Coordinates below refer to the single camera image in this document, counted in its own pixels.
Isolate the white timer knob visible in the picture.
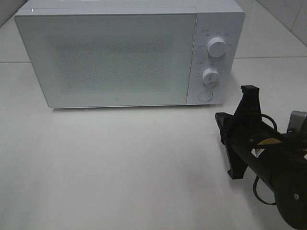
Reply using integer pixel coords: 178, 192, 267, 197
202, 68, 220, 85

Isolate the round white door button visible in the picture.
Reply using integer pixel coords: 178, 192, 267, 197
198, 90, 213, 102

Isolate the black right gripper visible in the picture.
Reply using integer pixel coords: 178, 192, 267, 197
215, 85, 277, 180

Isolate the upper white power knob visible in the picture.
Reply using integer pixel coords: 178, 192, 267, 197
207, 36, 227, 58

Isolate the white microwave oven body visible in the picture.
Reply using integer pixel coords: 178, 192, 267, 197
14, 0, 245, 106

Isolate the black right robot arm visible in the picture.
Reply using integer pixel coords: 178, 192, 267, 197
215, 85, 307, 230

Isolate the white microwave door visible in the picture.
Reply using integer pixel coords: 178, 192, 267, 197
15, 13, 197, 108

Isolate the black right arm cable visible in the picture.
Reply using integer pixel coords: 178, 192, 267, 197
253, 114, 280, 207

